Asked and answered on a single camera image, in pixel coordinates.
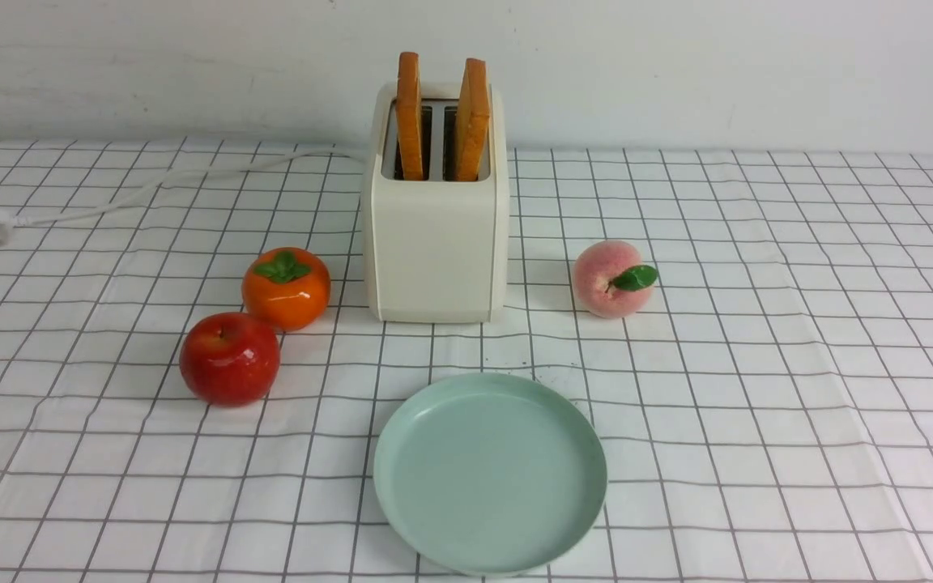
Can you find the toast slice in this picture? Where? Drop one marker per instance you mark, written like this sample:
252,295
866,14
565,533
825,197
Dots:
471,121
408,110

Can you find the pink peach with leaf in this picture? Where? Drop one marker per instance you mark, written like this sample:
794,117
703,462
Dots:
610,279

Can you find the cream white toaster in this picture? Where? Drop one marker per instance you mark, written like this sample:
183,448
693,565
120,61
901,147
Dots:
435,250

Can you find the orange persimmon with leaf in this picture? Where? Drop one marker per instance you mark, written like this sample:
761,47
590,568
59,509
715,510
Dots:
287,287

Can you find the light green plate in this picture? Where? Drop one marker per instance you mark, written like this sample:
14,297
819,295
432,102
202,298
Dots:
489,474

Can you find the red apple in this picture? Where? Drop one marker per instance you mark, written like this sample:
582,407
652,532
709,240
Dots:
230,359

